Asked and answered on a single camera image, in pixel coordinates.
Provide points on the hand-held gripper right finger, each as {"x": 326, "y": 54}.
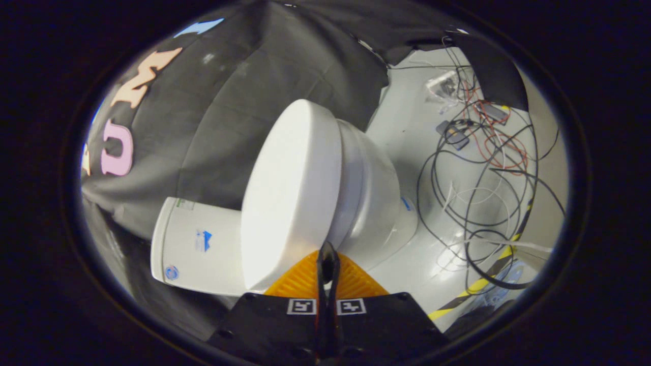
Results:
{"x": 334, "y": 269}

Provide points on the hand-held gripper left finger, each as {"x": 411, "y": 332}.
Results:
{"x": 321, "y": 269}

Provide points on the white toilet bowl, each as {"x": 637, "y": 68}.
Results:
{"x": 371, "y": 198}

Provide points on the yellow black floor tape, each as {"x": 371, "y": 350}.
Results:
{"x": 475, "y": 287}

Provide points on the black backdrop cloth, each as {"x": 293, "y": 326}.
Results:
{"x": 213, "y": 127}

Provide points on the small grey device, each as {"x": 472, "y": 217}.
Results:
{"x": 453, "y": 134}

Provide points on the clear plastic bag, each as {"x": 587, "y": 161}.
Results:
{"x": 443, "y": 87}

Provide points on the small dark device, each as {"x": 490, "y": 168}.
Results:
{"x": 493, "y": 112}

